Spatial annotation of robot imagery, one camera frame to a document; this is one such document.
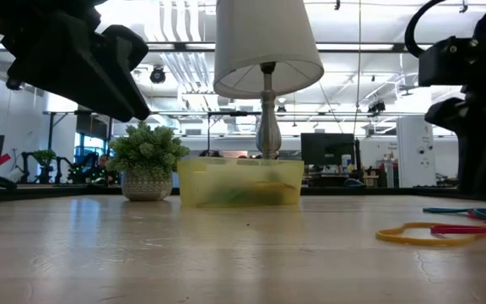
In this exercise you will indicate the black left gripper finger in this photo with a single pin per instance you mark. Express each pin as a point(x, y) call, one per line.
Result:
point(78, 67)

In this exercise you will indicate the black background robot arm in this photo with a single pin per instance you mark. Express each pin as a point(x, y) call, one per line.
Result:
point(63, 169)
point(25, 166)

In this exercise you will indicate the blue rubber band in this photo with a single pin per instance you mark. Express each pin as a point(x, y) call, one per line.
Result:
point(445, 210)

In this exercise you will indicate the yellow translucent plastic bin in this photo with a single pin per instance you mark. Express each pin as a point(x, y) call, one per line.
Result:
point(239, 181)

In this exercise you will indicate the white square column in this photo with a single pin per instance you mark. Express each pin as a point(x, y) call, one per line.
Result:
point(416, 152)

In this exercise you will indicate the green background plant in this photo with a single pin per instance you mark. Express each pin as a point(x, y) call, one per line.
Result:
point(44, 155)

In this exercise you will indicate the long ceiling light strip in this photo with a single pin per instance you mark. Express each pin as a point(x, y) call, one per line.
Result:
point(352, 46)
point(184, 46)

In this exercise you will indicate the green potted plant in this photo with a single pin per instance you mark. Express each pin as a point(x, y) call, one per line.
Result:
point(146, 152)

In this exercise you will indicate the white blue bottle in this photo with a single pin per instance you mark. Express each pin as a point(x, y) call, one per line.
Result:
point(346, 162)

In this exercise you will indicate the black computer monitor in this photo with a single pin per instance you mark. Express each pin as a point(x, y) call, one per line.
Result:
point(327, 148)

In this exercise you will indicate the white shade silver table lamp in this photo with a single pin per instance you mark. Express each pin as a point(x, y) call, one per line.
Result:
point(264, 42)

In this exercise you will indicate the black ceiling camera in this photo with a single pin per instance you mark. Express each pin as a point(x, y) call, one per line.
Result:
point(158, 75)
point(377, 106)

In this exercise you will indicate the black metal table frame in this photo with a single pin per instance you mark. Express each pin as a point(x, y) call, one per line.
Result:
point(57, 192)

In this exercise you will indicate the black background workstation frame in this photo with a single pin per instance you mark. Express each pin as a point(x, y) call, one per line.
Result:
point(234, 113)

